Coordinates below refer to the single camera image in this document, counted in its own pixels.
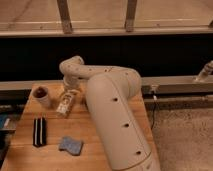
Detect blue sponge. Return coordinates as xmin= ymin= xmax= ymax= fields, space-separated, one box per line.
xmin=59 ymin=136 xmax=83 ymax=156

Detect wooden table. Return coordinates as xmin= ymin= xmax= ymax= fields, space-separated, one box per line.
xmin=1 ymin=88 xmax=160 ymax=171

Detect metal window frame post right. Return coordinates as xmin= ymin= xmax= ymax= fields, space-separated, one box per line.
xmin=124 ymin=0 xmax=137 ymax=32

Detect metal window frame post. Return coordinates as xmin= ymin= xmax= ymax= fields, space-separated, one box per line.
xmin=57 ymin=0 xmax=72 ymax=34
xmin=124 ymin=0 xmax=137 ymax=32

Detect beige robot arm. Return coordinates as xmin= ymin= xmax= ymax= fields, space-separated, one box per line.
xmin=59 ymin=56 xmax=161 ymax=171

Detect metal window frame post left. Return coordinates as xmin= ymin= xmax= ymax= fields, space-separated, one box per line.
xmin=57 ymin=0 xmax=72 ymax=34

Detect black and white striped cloth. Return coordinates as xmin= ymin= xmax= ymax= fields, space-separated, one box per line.
xmin=33 ymin=117 xmax=47 ymax=147

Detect black cable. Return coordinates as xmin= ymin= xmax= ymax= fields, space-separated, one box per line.
xmin=147 ymin=94 xmax=158 ymax=131

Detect white plastic bottle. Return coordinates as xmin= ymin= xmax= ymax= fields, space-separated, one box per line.
xmin=56 ymin=89 xmax=79 ymax=117

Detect white cup with dark contents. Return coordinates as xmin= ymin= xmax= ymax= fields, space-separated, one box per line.
xmin=33 ymin=86 xmax=51 ymax=108

